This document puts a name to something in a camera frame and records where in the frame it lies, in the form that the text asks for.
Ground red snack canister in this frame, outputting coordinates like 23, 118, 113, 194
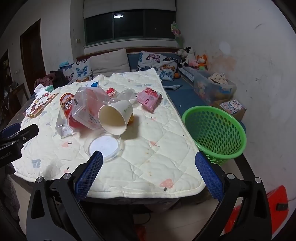
60, 93, 85, 131

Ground white paper cup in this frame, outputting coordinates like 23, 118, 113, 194
98, 100, 133, 135

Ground clear plastic bag packaging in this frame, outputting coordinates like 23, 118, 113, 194
71, 87, 110, 130

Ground clear plastic bottle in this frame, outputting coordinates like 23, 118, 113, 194
55, 108, 75, 138

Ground green plastic mesh basket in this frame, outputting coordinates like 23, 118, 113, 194
182, 105, 247, 165

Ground round clear plastic lid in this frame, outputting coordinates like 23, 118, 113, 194
84, 132, 122, 162

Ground cartoon picture book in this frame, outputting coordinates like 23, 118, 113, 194
23, 90, 58, 118

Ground red plastic stool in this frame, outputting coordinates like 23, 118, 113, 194
223, 185, 290, 236

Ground white quilted table cover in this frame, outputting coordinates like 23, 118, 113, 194
13, 69, 205, 199

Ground cardboard box with books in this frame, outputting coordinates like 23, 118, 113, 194
211, 99, 246, 121

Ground pile of dark clothes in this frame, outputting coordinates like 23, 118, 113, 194
34, 71, 69, 89

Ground dark wooden door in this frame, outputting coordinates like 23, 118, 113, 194
20, 19, 47, 94

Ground clear plastic storage bin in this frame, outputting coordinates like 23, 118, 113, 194
190, 69, 237, 105

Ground blue sofa mat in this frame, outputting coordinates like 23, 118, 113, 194
126, 52, 246, 134

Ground small red candy wrapper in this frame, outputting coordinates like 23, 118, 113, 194
106, 88, 117, 98

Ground grey sock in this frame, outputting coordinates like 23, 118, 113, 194
163, 85, 182, 91

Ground pink wet wipes pack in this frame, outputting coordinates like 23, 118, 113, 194
137, 87, 162, 113

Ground butterfly pillow left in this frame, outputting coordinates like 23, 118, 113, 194
62, 59, 93, 85

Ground butterfly pillow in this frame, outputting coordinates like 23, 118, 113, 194
62, 59, 93, 85
137, 51, 178, 81

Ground pink plush toy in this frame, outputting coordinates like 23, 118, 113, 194
189, 59, 199, 68

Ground orange fox plush toy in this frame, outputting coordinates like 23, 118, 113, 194
196, 54, 208, 70

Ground butterfly pillow right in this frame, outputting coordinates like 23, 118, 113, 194
137, 51, 178, 81

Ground beige cushion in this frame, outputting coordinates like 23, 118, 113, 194
89, 49, 130, 77

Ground cow plush toy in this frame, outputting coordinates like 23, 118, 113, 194
175, 46, 196, 68

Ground artificial flower decoration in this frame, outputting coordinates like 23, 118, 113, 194
171, 22, 184, 48

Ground dark window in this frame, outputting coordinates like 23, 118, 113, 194
84, 9, 176, 45

